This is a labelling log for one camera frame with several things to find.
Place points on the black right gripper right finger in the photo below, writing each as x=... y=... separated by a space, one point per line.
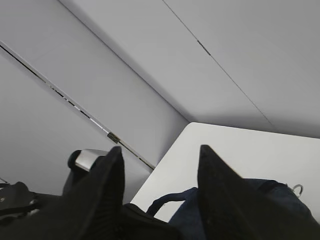
x=231 y=209

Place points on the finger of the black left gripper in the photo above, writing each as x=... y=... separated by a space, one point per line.
x=138 y=225

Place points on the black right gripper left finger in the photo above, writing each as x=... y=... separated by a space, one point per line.
x=90 y=210

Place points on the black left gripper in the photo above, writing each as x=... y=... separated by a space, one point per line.
x=27 y=215

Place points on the dark navy lunch bag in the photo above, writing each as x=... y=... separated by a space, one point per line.
x=187 y=218

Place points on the metal door hinge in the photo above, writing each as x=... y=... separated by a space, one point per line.
x=113 y=137

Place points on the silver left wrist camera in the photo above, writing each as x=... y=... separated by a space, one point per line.
x=80 y=164

